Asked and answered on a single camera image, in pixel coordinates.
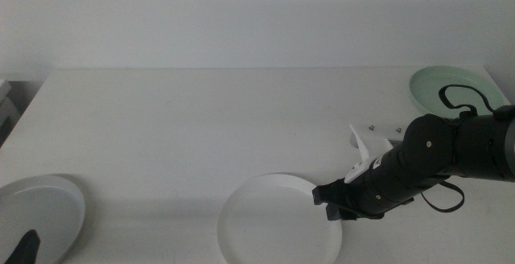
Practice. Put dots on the grey shallow bowl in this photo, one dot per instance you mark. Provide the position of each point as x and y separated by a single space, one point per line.
40 207

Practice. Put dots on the white shallow bowl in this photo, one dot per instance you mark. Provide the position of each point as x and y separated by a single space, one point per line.
273 223

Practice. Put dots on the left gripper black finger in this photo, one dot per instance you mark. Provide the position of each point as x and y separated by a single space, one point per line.
26 250

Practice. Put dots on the pale green shallow bowl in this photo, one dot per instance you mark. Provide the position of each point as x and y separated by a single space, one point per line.
424 91

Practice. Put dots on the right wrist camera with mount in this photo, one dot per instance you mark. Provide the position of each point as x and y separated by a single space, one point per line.
378 136

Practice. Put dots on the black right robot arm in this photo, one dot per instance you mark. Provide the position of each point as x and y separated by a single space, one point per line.
483 147

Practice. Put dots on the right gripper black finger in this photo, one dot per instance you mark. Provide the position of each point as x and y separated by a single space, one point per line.
330 193
340 213

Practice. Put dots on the white shelf unit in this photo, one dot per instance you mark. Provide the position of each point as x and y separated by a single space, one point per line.
5 111

